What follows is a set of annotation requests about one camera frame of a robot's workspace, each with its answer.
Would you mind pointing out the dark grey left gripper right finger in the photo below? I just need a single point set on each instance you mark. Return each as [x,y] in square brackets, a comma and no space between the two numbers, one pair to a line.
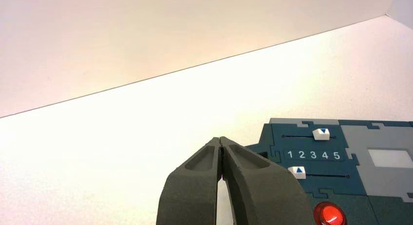
[264,197]

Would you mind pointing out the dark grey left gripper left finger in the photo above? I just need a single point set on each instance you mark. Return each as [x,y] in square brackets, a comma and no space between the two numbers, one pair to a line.
[187,197]

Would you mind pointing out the white slider cap blue triangle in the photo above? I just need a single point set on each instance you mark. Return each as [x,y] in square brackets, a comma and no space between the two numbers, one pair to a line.
[321,134]
[296,173]

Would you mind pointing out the teal and grey control box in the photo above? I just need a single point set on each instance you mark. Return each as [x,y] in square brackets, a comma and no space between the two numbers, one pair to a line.
[322,188]

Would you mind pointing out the red round push button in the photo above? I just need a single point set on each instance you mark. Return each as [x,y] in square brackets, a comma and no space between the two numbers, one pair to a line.
[329,215]

